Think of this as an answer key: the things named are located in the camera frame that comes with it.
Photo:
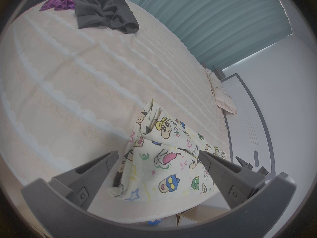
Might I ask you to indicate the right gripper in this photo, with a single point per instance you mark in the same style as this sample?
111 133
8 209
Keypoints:
249 166

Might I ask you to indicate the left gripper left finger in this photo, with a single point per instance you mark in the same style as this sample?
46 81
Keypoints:
84 182

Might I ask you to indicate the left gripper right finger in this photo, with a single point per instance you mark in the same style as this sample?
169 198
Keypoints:
230 180

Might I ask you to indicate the white printed pyjama top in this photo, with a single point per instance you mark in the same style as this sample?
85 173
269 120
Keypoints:
168 162

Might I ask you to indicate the bed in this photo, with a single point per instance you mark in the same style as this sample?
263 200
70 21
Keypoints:
86 83

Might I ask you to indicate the pile of clothes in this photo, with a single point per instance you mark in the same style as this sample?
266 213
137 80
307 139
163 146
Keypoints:
104 11

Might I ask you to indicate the cream pillow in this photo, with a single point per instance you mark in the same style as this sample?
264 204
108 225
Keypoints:
221 95

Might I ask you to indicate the grey bedside table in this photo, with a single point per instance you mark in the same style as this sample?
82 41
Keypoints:
219 72

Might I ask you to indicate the blue-green curtain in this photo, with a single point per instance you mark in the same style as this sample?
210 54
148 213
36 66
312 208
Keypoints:
210 21

